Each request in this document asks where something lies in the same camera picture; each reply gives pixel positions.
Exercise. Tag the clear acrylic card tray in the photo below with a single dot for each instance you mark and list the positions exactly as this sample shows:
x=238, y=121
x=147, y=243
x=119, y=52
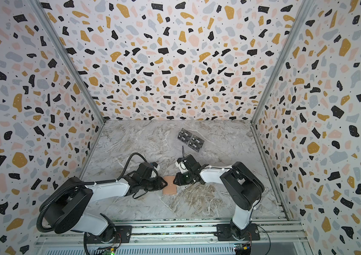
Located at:
x=192, y=141

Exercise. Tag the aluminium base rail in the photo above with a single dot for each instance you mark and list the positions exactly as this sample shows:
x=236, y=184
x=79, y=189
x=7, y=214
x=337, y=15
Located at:
x=182, y=237

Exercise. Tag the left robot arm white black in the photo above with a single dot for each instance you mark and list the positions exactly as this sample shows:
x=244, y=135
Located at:
x=66, y=209

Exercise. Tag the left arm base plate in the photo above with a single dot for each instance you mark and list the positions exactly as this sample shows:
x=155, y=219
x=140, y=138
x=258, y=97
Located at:
x=112, y=235

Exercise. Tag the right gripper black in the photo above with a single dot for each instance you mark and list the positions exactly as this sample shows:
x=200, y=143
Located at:
x=179, y=181

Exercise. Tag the pink leather card holder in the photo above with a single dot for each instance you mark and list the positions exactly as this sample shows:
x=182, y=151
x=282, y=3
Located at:
x=171, y=188

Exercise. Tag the black card top left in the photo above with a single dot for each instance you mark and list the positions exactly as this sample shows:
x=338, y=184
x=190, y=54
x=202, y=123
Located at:
x=184, y=136

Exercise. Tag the black card top right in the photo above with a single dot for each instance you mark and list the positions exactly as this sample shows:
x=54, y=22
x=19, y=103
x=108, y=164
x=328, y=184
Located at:
x=196, y=143

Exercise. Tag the black card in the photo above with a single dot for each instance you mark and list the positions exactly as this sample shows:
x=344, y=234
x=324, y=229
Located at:
x=196, y=143
x=184, y=136

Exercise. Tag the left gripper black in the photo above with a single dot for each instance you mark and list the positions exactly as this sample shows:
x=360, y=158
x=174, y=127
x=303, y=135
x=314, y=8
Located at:
x=162, y=184

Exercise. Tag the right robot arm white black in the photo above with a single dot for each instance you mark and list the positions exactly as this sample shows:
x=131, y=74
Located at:
x=244, y=188

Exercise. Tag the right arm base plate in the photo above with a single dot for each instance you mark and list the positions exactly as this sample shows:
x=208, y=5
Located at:
x=230, y=232

